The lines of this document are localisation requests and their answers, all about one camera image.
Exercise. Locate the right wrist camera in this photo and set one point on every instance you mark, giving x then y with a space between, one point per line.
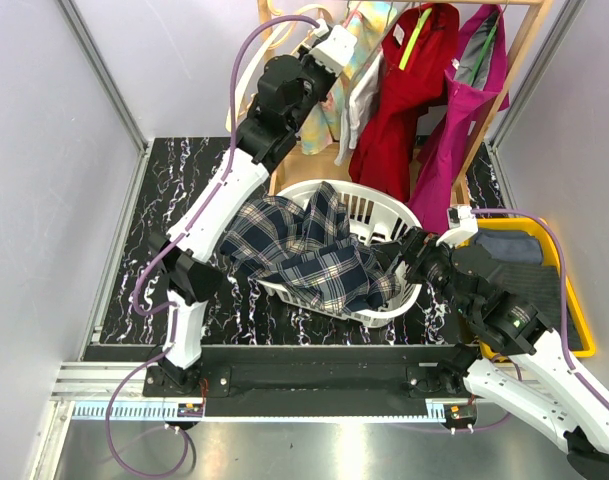
462 225

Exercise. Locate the magenta dress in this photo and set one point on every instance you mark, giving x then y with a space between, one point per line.
442 156

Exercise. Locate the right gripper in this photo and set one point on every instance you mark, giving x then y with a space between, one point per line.
417 246

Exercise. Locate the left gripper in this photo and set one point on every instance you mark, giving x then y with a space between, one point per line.
329 75

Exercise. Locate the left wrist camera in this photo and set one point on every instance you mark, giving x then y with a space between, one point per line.
335 47

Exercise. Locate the folded dark clothes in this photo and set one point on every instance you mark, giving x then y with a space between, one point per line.
523 271

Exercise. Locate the red dress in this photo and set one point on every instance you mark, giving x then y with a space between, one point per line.
384 149

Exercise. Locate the yellow-green hanger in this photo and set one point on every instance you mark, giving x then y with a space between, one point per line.
421 21

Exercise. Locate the white garment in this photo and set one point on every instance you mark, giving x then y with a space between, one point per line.
360 104

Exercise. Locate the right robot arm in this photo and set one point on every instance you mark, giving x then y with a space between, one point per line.
573 413

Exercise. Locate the cream plastic hanger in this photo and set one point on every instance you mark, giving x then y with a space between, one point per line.
280 38

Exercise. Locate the pastel floral skirt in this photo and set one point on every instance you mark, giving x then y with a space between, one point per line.
367 21

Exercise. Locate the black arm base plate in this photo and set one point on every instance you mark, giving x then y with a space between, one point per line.
316 383

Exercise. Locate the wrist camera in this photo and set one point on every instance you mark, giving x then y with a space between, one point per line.
462 225
335 47

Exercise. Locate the navy plaid skirt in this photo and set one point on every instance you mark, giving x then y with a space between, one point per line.
273 239

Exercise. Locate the green hanger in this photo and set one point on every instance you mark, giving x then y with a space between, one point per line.
483 52

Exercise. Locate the yellow plastic bin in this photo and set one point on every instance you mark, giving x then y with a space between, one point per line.
580 336

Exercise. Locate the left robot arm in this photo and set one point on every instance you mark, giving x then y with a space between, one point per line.
287 91

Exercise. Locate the white plastic laundry basket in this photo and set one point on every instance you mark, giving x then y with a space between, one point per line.
372 289

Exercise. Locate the wooden clothes rack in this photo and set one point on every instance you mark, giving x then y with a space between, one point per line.
298 167

